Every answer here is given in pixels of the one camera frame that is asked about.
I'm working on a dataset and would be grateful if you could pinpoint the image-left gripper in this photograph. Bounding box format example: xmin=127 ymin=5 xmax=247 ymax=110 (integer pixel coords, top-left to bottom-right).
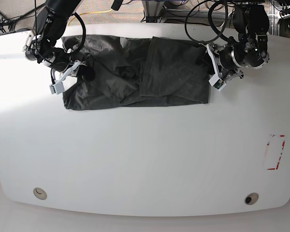
xmin=50 ymin=52 xmax=95 ymax=85

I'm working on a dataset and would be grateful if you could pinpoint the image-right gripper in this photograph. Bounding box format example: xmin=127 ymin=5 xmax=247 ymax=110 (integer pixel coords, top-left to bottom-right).
xmin=206 ymin=43 xmax=244 ymax=87

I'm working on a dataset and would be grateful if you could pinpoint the dark grey T-shirt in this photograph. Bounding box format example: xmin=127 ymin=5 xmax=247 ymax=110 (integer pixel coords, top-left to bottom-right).
xmin=63 ymin=35 xmax=210 ymax=111

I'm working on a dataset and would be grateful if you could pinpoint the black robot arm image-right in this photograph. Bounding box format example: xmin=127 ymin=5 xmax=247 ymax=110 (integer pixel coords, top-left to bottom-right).
xmin=197 ymin=0 xmax=270 ymax=91

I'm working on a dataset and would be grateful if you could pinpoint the red tape rectangle marking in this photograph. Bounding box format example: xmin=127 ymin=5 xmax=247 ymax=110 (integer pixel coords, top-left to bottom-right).
xmin=264 ymin=134 xmax=286 ymax=170

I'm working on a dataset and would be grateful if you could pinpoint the black tripod stand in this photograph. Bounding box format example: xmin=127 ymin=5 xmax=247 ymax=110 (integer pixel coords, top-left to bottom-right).
xmin=0 ymin=3 xmax=45 ymax=33

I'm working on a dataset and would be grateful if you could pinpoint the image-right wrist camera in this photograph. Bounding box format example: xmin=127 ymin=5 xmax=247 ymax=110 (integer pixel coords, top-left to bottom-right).
xmin=213 ymin=80 xmax=226 ymax=92

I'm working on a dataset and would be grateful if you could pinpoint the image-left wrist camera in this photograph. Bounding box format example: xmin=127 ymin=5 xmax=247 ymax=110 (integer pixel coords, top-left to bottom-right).
xmin=49 ymin=83 xmax=65 ymax=95

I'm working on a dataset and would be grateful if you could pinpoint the yellow cable on floor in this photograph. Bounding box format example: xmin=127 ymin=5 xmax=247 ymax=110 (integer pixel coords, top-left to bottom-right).
xmin=67 ymin=8 xmax=113 ymax=26

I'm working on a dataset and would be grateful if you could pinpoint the aluminium frame post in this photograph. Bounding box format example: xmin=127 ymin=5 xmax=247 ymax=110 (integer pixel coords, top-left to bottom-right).
xmin=141 ymin=0 xmax=165 ymax=23

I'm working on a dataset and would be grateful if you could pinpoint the right table cable grommet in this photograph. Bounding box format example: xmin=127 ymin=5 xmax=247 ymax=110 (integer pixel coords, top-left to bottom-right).
xmin=244 ymin=193 xmax=259 ymax=205

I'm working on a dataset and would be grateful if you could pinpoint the table cable grommet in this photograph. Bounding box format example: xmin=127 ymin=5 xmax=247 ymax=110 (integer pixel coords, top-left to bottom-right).
xmin=33 ymin=188 xmax=47 ymax=200
xmin=244 ymin=193 xmax=259 ymax=205

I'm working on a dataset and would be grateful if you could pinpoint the left table cable grommet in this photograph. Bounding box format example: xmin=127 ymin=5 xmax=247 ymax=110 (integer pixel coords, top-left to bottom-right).
xmin=33 ymin=188 xmax=47 ymax=200

